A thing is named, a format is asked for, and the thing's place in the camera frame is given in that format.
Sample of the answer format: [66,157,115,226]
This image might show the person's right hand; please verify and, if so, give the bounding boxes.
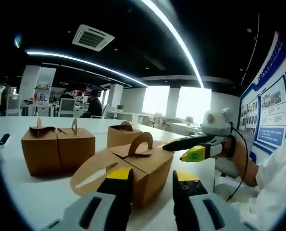
[220,135,238,160]

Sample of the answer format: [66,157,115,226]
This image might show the thin ceiling light strip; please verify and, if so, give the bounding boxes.
[25,50,149,88]

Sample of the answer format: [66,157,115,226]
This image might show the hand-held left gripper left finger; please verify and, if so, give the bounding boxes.
[41,167,135,231]

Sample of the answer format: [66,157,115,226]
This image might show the white mesh office chair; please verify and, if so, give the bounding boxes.
[6,94,21,116]

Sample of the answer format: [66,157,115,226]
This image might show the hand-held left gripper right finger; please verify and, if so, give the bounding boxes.
[172,169,256,231]

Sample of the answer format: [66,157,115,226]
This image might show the brown paper box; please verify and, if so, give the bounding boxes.
[70,131,174,207]
[57,118,96,173]
[106,121,143,149]
[21,117,62,177]

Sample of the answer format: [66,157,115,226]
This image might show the person's white clothing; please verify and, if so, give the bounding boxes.
[229,134,286,231]

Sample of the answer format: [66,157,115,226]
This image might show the black cable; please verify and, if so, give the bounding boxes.
[226,121,250,202]

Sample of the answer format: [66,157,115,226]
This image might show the blue white wall display board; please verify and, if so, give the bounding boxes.
[238,31,286,164]

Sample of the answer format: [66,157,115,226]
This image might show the ceiling air conditioner unit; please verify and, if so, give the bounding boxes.
[72,24,115,52]

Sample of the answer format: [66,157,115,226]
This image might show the small black device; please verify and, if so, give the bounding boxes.
[0,133,11,146]

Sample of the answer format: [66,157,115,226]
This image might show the grey backed office chair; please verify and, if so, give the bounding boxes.
[58,98,76,118]

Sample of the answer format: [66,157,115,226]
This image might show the long curved ceiling light strip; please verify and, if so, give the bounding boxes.
[139,0,205,89]

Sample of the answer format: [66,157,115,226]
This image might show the shelf with colourful items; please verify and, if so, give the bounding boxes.
[33,82,51,102]

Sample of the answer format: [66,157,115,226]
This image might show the short ceiling light strip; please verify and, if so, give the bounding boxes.
[13,33,23,49]

